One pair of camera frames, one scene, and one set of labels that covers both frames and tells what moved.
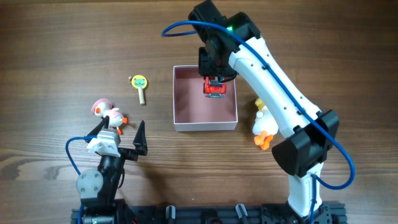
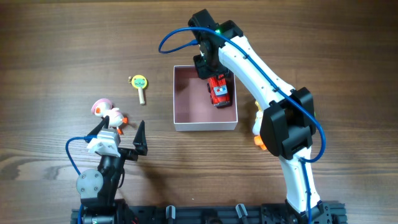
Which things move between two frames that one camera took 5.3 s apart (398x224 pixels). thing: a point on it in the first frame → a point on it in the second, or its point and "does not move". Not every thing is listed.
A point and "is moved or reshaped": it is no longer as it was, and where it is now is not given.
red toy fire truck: (213, 88) is moved or reshaped
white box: (193, 111) does not move
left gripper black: (125, 153) does not move
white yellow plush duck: (265, 126) does not move
